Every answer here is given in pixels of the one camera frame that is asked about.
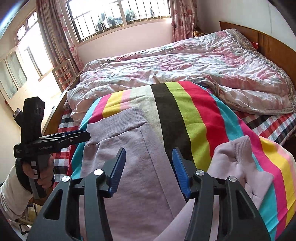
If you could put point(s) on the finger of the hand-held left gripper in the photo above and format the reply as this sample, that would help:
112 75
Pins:
74 133
78 138

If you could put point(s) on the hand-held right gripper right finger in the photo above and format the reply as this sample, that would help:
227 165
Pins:
181 171

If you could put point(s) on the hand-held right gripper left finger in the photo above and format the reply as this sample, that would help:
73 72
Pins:
118 171

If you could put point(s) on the person's left forearm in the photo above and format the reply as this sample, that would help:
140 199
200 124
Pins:
13 194

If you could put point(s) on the person's left hand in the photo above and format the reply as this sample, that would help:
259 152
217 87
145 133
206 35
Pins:
27 171

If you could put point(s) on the wooden bed footboard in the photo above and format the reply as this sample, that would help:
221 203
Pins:
54 115

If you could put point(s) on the white glass-paned partition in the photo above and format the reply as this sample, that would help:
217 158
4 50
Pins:
12 74

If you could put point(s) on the striped colourful blanket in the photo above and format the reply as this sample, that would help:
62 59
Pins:
196 120

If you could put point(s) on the wooden chair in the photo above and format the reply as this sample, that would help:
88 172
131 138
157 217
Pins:
66 69

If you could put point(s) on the side window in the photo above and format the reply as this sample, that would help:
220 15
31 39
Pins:
34 46

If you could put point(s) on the pink floral curtain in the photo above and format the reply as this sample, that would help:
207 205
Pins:
185 18
57 34

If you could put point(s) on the plaid bed sheet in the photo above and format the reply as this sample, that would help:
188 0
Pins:
266 122

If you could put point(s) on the pink floral quilt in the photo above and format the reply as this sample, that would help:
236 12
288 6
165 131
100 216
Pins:
185 64

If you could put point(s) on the barred window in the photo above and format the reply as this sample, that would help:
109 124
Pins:
115 16

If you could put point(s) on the brown stuffed toy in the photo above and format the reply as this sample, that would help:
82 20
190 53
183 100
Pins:
198 33

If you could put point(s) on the small red object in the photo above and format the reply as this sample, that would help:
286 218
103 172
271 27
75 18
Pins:
255 44

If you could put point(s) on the flat wooden headboard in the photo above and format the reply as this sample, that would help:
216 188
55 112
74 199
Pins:
277 51

